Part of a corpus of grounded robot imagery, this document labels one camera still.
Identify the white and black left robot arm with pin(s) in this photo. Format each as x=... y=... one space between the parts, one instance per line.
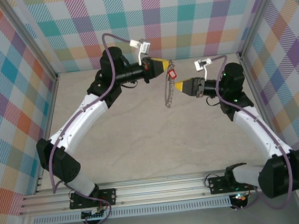
x=86 y=118

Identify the aluminium floor side rail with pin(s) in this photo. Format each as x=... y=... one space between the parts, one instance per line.
x=257 y=93
x=49 y=113

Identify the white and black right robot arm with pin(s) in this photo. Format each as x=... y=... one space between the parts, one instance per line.
x=257 y=130

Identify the red key tag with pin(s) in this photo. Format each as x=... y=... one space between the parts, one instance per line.
x=172 y=74

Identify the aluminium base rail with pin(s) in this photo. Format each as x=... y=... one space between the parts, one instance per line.
x=159 y=189

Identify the aluminium corner post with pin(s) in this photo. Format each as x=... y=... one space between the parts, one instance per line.
x=258 y=14
x=29 y=36

